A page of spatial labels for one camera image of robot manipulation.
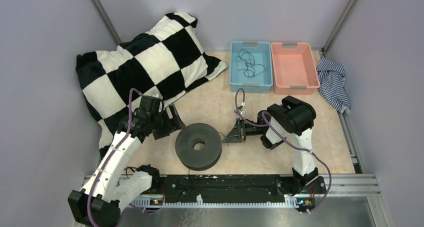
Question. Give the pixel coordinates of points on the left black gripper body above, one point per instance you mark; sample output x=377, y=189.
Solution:
x=161, y=120

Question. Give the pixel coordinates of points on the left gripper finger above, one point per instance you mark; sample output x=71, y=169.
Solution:
x=166, y=127
x=174, y=118

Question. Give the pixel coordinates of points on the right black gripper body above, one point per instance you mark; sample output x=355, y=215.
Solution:
x=252, y=130

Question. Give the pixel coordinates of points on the black cable spool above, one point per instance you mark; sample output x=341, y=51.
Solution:
x=198, y=146

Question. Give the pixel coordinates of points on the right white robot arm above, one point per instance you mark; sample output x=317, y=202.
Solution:
x=289, y=122

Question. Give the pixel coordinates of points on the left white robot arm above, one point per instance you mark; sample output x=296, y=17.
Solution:
x=102, y=199

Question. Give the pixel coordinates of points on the black white checkered blanket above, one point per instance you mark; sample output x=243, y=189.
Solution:
x=167, y=60

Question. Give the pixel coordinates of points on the blue plastic basket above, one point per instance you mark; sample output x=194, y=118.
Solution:
x=251, y=66

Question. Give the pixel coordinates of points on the pink plastic basket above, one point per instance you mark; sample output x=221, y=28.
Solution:
x=294, y=69

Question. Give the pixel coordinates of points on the blue striped cloth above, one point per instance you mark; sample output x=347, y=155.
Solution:
x=332, y=79

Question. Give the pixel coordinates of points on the left corner metal profile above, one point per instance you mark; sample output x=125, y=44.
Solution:
x=107, y=21

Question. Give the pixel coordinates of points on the corner metal profile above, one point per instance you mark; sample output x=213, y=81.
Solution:
x=338, y=26
x=107, y=21

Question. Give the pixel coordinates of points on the right corner metal profile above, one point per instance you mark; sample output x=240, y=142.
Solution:
x=338, y=26

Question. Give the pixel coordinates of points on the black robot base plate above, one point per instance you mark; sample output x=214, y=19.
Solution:
x=231, y=189

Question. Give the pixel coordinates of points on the aluminium front frame rail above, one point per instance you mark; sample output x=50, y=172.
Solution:
x=337, y=185

